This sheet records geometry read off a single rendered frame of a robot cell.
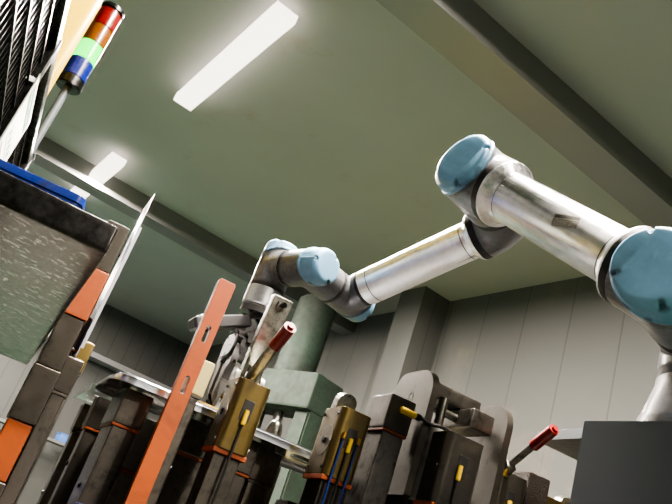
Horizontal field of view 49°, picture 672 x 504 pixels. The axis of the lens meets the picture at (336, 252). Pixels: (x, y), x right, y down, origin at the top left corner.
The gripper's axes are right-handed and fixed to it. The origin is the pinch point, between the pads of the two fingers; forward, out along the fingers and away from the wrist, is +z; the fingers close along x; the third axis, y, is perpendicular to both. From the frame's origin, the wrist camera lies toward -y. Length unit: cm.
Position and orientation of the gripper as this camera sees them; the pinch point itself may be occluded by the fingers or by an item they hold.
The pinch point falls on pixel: (210, 398)
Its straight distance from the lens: 147.5
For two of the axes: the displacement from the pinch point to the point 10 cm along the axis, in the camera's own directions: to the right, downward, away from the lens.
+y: 8.4, 4.6, 3.0
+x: -4.4, 2.5, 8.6
